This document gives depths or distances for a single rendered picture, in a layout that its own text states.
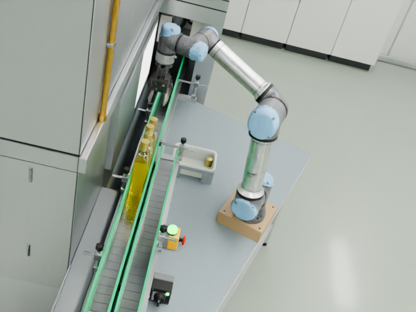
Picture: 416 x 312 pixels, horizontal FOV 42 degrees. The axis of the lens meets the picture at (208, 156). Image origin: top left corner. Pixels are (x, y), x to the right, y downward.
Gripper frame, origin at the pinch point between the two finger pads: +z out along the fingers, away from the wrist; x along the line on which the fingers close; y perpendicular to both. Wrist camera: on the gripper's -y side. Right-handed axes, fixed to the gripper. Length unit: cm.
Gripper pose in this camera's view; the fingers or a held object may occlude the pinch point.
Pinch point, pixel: (157, 101)
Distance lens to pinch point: 228.1
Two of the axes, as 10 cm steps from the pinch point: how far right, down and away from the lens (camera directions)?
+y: -0.9, 5.8, -8.1
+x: 9.7, 2.3, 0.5
